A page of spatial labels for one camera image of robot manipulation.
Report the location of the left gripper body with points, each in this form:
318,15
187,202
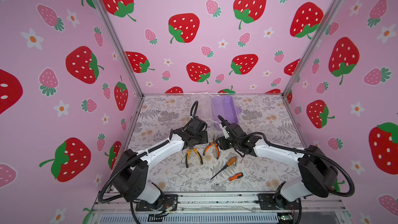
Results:
201,138

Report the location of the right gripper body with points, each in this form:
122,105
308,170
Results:
226,142

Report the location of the large orange handled screwdriver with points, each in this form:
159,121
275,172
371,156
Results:
231,162

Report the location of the purple plastic tool box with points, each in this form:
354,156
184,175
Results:
224,106

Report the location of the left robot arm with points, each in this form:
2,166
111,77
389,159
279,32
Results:
129,178

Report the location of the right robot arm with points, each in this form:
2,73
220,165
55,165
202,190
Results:
319,175

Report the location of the silver hex key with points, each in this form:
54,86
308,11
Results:
249,172

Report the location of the small orange handled screwdriver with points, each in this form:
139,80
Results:
232,178

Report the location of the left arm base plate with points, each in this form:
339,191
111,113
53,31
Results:
165,203

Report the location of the aluminium front rail frame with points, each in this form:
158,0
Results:
223,208

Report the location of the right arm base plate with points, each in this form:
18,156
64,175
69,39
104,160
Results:
278,203

